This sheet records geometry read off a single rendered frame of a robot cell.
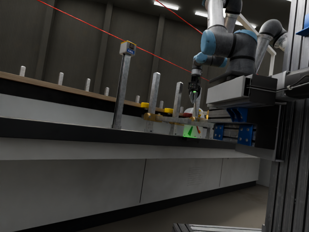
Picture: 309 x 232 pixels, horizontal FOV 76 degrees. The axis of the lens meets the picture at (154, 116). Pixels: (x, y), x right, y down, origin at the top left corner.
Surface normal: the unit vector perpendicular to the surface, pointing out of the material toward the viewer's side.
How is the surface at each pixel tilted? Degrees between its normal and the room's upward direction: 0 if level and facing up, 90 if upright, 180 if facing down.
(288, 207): 90
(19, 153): 90
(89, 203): 90
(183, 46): 90
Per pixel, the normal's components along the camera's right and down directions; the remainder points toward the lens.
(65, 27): 0.16, -0.03
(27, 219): 0.67, 0.06
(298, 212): -0.98, -0.15
